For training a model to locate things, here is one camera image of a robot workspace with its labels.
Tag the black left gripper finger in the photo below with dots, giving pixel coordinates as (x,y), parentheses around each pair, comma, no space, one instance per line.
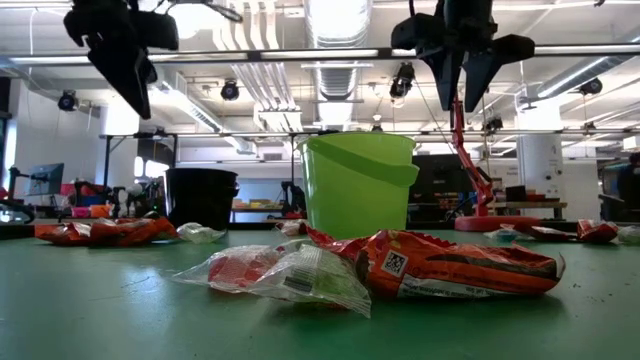
(127,75)

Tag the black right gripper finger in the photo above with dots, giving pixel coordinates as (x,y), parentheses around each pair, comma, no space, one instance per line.
(480,70)
(447,75)

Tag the orange white candy packet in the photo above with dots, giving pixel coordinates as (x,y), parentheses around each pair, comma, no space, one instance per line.
(125,235)

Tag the clear green candy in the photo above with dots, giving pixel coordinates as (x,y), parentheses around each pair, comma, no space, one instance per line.
(505,234)
(320,280)

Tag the black background robot arm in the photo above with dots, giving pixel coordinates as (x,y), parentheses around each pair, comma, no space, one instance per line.
(295,200)

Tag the clear wrapped red candy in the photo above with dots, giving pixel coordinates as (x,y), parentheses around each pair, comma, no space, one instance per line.
(235,270)
(292,228)

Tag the black ceiling spotlight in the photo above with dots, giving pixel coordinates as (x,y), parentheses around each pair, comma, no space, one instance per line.
(230,91)
(402,80)
(591,86)
(67,101)

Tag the large black screen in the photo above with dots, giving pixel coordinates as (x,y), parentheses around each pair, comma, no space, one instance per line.
(445,177)

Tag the white pillar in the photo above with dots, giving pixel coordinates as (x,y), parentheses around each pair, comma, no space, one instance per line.
(540,170)

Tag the black beam light strips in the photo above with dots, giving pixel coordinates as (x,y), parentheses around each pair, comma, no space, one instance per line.
(320,53)

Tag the computer monitor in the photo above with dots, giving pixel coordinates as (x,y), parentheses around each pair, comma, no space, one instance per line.
(46,179)

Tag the orange bin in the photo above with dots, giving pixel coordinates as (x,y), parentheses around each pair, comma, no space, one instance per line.
(100,211)

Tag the wooden workbench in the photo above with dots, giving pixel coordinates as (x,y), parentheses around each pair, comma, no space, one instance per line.
(530,204)

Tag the black plastic bucket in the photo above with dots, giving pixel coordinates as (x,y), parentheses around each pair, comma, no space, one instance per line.
(202,200)

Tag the red desk lamp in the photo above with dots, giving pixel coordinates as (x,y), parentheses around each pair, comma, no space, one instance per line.
(495,223)

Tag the lime green plastic bucket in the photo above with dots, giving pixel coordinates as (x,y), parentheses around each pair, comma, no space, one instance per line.
(350,200)

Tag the black chair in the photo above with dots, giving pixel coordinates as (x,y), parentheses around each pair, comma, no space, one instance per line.
(607,207)

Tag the person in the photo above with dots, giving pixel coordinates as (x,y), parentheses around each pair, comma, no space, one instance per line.
(630,185)

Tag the green table mat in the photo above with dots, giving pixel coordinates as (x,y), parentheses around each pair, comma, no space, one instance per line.
(100,310)

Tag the silver ventilation duct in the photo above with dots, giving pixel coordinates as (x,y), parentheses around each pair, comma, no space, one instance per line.
(335,85)
(575,75)

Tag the black metal rack frame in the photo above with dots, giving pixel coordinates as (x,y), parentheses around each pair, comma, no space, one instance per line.
(106,170)

